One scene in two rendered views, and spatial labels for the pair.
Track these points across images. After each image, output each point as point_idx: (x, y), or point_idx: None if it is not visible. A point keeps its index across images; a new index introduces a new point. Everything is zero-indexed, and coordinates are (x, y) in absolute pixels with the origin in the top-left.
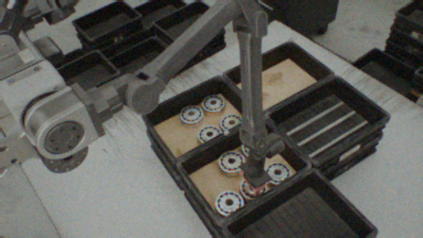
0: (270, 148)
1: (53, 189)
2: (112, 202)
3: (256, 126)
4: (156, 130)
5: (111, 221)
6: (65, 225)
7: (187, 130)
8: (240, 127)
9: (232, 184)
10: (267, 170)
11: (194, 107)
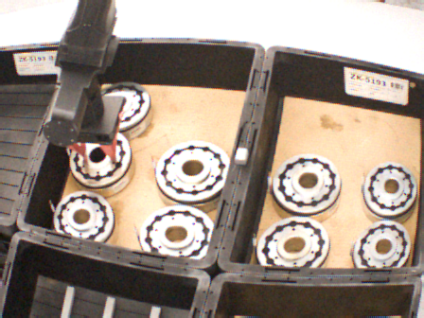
0: (57, 90)
1: (422, 24)
2: (350, 56)
3: (73, 10)
4: (369, 67)
5: (317, 39)
6: (355, 5)
7: (368, 171)
8: (115, 17)
9: (153, 153)
10: (104, 211)
11: (405, 204)
